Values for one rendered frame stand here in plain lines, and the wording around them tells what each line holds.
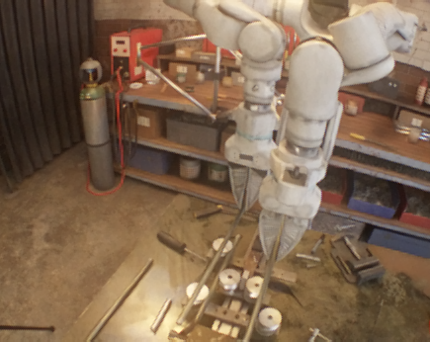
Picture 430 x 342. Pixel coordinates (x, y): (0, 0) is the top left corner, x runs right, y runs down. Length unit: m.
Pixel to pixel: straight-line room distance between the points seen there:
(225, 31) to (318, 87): 0.22
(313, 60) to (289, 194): 0.17
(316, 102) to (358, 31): 0.10
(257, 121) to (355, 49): 0.25
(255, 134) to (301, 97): 0.19
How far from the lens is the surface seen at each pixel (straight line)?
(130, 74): 2.53
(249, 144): 0.57
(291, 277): 0.82
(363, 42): 0.37
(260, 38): 0.49
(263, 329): 0.68
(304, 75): 0.37
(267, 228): 0.54
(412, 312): 0.96
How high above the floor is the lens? 1.55
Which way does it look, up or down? 33 degrees down
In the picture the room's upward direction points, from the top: 4 degrees clockwise
